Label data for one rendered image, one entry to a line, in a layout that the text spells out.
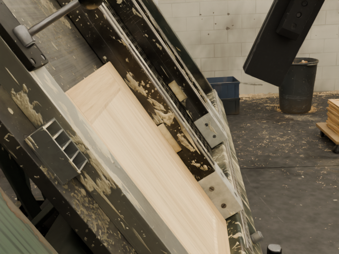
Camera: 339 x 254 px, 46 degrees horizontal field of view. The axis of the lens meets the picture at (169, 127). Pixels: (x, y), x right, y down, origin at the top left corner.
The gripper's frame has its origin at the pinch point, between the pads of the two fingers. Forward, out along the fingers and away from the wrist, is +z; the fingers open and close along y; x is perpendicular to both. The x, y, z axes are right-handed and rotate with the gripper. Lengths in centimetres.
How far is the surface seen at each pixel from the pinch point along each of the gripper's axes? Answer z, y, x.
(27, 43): 13.3, -16.7, -23.8
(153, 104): 29, -57, -7
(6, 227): 19.1, 7.2, -13.7
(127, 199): 27.5, -13.9, -5.5
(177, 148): 37, -56, 3
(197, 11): 55, -561, 7
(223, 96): 128, -453, 74
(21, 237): 19.9, 6.8, -12.5
